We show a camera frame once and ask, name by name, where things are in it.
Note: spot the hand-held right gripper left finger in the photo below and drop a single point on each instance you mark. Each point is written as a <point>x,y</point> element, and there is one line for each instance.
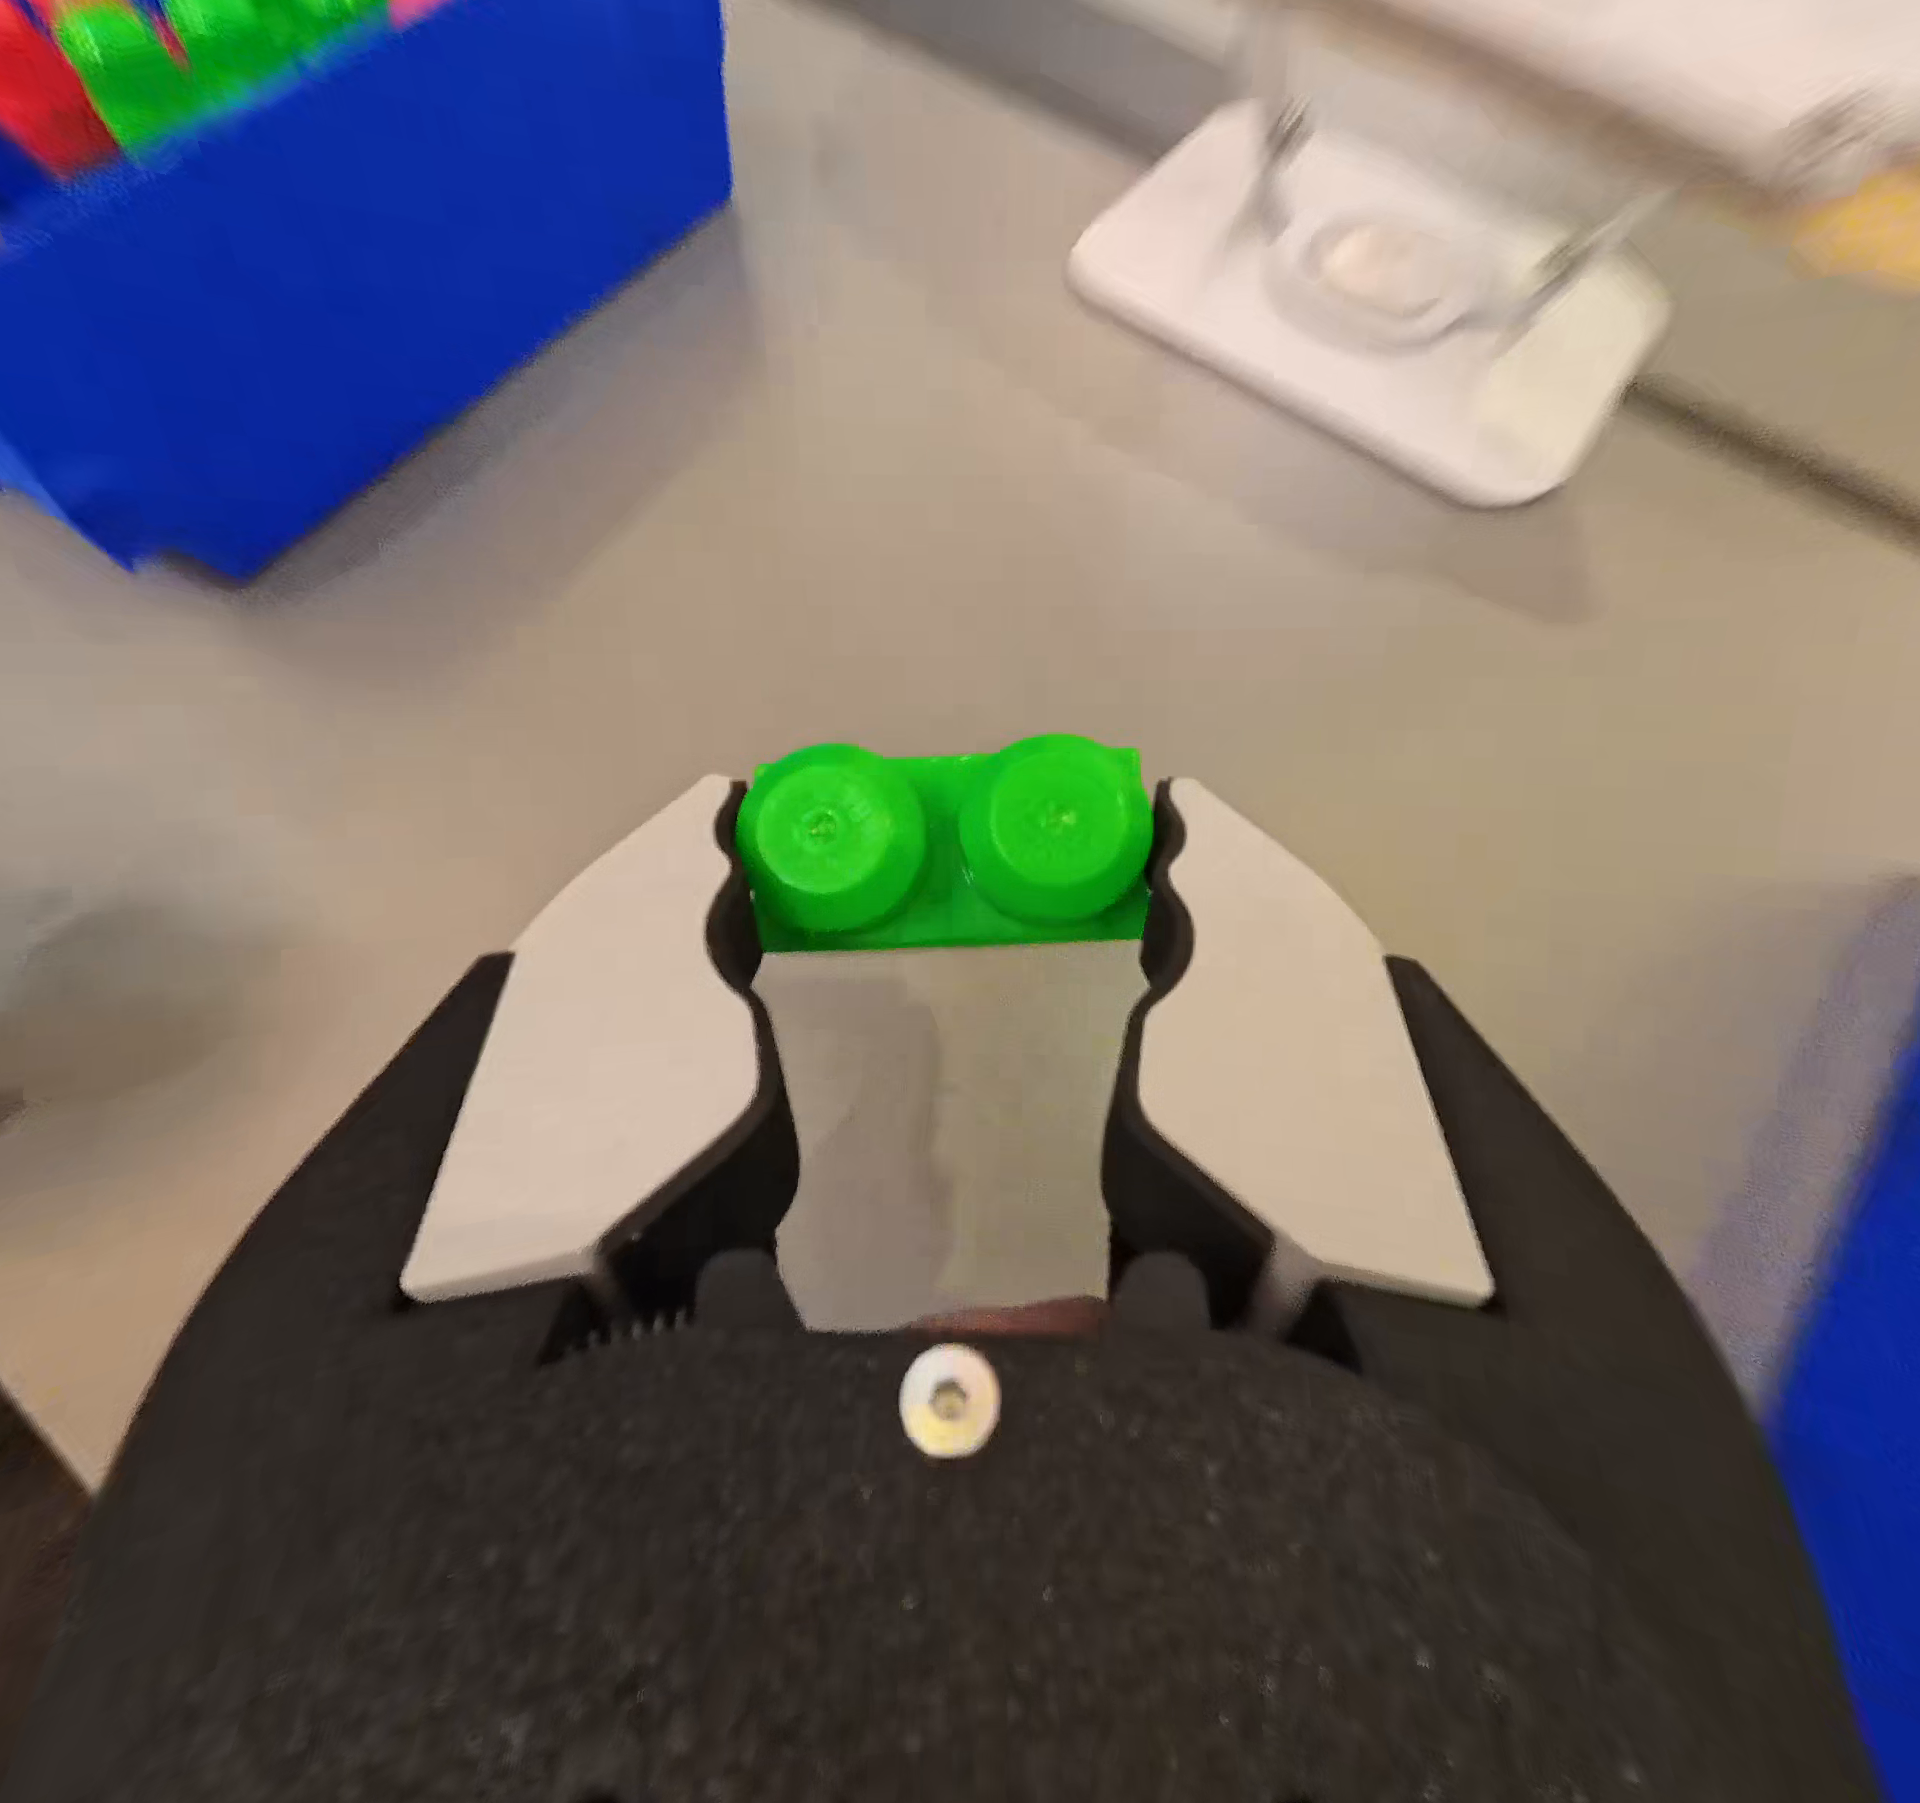
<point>601,1082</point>

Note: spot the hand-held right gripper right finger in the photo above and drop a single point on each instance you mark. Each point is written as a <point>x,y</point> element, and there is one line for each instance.
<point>1304,1082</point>

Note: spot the green two-stud block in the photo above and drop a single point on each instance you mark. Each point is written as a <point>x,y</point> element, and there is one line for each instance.
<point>825,826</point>

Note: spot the blue plastic bin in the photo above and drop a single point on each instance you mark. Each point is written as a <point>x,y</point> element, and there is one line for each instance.
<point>375,304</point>
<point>1868,1383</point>

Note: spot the pile of toy blocks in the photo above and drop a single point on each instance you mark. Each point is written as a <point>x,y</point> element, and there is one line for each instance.
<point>120,78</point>

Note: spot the grey desk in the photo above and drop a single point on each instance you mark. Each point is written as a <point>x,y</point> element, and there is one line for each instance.
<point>900,557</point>

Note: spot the person's dark clothing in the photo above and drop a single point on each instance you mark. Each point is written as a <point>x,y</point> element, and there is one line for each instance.
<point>30,1534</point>

